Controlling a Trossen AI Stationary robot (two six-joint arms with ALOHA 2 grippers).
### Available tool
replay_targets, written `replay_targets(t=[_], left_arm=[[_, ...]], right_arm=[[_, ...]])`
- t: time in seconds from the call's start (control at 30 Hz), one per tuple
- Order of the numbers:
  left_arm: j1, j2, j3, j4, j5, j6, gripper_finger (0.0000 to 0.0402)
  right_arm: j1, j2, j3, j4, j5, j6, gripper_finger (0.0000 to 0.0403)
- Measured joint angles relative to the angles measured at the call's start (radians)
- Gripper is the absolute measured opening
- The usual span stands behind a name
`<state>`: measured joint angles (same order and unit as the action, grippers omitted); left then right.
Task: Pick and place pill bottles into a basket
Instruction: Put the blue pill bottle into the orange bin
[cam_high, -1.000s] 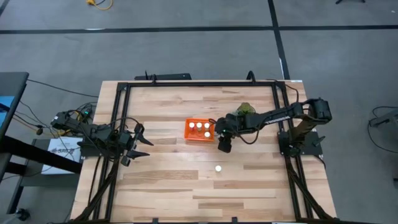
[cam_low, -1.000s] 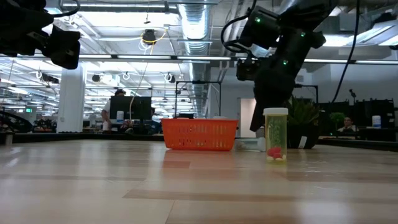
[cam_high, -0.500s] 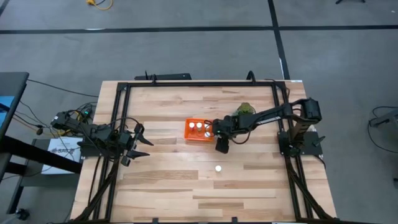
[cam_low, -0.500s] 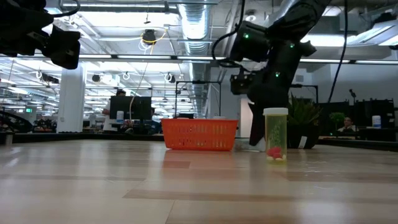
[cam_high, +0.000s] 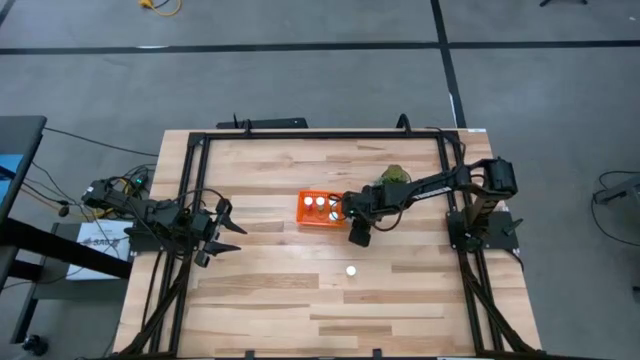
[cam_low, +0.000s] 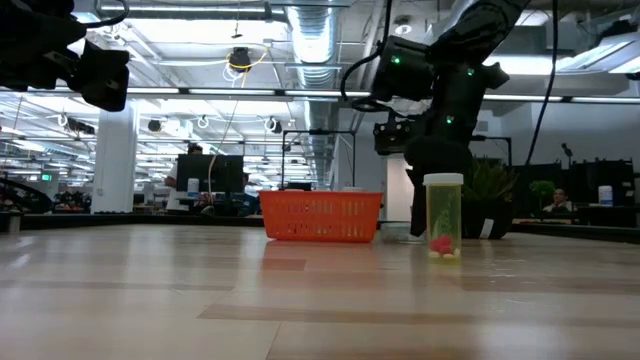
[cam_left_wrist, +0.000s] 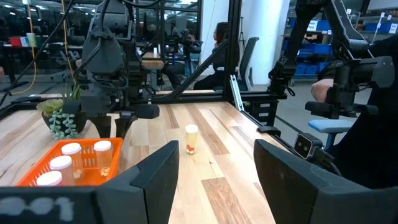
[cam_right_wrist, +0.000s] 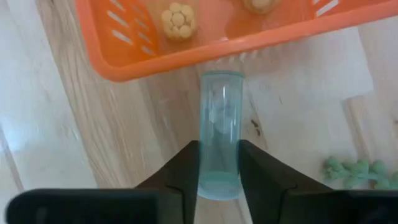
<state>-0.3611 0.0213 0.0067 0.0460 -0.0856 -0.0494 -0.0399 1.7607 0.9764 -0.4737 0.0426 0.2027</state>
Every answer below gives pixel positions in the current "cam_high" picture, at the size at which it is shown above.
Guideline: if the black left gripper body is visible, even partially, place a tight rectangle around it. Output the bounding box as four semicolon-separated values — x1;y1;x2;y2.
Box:
191;208;224;269

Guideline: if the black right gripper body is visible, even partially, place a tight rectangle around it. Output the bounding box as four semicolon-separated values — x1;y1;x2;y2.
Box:
342;185;377;248

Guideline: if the orange plastic basket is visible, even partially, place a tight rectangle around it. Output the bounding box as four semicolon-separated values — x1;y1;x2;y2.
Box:
295;189;349;229

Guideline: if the potted succulent plant black pot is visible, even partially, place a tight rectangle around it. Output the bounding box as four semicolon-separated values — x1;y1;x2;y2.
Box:
374;163;414;187

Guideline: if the white cardboard box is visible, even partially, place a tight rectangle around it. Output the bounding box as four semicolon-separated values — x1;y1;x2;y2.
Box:
66;219;135;282

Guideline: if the blue panel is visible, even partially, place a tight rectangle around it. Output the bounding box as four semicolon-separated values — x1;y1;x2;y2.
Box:
0;153;25;201

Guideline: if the black caster wheel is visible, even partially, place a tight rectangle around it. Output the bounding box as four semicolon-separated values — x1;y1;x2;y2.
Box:
21;333;50;357

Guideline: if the black metal rig frame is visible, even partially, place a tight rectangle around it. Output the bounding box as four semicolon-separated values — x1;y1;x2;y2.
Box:
113;127;544;360

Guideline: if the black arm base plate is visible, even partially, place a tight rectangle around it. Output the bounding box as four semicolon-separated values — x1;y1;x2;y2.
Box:
446;209;521;252

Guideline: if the yellow floor cable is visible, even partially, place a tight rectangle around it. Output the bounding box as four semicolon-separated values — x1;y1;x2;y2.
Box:
138;0;183;18

